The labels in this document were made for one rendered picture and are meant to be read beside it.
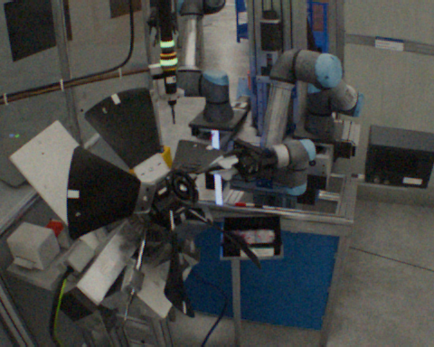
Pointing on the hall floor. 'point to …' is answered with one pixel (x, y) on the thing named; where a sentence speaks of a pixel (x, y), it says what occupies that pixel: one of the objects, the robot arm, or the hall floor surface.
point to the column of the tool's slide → (22, 330)
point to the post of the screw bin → (236, 301)
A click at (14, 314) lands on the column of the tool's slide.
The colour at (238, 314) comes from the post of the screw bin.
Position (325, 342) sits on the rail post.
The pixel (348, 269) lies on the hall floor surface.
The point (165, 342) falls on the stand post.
